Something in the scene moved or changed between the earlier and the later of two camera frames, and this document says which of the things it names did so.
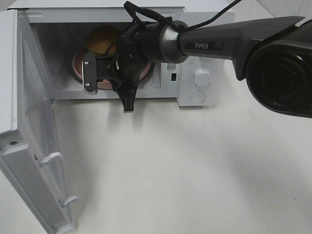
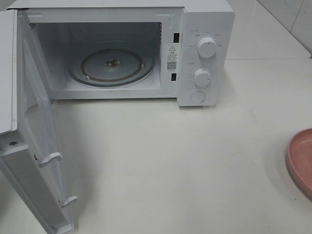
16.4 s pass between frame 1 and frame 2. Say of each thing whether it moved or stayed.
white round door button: stayed
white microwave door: stayed
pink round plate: moved
